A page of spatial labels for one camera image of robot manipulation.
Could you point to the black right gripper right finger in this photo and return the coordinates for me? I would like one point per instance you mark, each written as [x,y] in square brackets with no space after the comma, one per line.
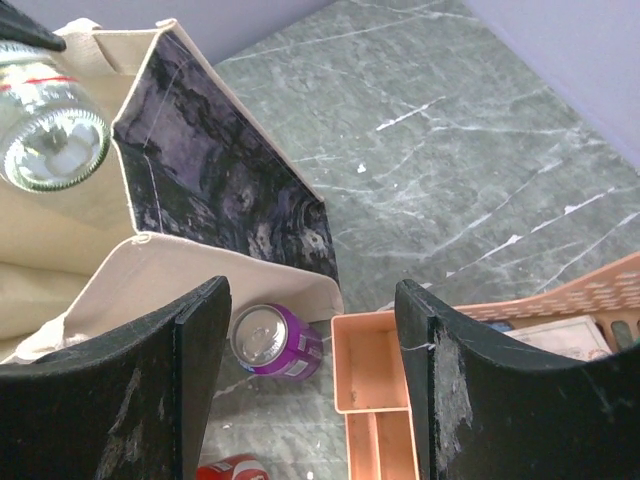
[487,406]

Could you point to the clear bottle green cap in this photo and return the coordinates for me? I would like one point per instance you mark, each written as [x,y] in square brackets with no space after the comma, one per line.
[53,136]

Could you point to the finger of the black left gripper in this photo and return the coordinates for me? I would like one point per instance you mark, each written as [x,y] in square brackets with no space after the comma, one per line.
[16,26]

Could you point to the white red medicine box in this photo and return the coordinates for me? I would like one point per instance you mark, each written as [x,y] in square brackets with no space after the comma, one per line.
[577,338]

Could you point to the orange plastic desk organizer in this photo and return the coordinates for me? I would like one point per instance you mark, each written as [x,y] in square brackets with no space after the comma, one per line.
[370,383]

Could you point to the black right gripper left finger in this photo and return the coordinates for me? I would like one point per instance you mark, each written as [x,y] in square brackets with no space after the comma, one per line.
[132,403]

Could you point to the red soda can rear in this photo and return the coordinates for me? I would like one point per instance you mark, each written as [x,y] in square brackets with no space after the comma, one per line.
[238,467]

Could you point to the purple soda can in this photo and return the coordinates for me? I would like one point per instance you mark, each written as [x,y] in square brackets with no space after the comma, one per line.
[270,340]

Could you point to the cream canvas tote bag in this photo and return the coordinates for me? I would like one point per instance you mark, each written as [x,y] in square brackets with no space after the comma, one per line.
[191,188]

